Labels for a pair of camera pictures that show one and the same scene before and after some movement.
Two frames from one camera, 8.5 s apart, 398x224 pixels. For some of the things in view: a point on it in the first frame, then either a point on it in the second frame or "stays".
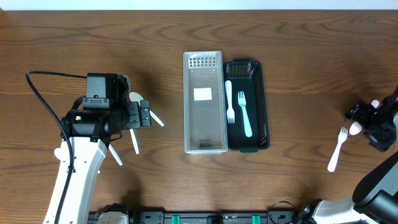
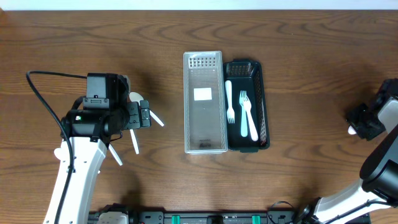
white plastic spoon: [117, 158] stays
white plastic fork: [342, 137] to [247, 106]
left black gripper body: [135, 115] stays
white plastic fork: [230, 113] stays
